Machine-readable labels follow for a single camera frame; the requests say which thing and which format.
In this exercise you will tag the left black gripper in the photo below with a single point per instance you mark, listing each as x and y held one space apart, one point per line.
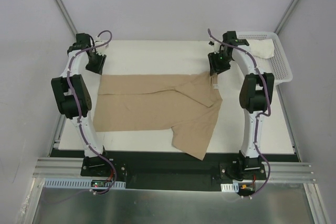
96 64

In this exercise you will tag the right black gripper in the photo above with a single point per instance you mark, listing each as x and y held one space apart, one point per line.
219 64

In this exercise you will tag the beige t shirt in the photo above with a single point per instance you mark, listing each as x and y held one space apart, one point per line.
188 104

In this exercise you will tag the white plastic basket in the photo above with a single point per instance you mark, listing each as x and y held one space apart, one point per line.
278 64

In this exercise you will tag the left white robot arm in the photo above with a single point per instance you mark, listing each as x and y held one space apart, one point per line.
72 95

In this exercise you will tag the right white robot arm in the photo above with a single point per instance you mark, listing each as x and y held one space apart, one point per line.
254 98

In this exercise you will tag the rolled white t shirt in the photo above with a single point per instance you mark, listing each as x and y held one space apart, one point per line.
263 49

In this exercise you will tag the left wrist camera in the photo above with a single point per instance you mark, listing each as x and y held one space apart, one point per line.
102 45

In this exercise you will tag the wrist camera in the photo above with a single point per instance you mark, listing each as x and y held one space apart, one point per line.
216 46
102 45

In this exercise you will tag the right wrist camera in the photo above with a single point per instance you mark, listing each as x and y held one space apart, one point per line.
216 46

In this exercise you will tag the left aluminium frame post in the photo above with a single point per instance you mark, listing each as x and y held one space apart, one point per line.
67 18

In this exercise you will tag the aluminium frame post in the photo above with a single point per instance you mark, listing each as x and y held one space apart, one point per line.
67 18
286 16

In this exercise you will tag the right aluminium frame post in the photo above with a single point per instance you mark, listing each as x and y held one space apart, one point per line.
286 16

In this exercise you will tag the aluminium front rail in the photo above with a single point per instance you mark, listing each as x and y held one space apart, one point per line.
281 172

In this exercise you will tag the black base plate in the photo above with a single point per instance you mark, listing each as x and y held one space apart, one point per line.
173 171

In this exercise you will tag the right white cable duct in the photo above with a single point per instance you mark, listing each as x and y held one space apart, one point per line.
230 188

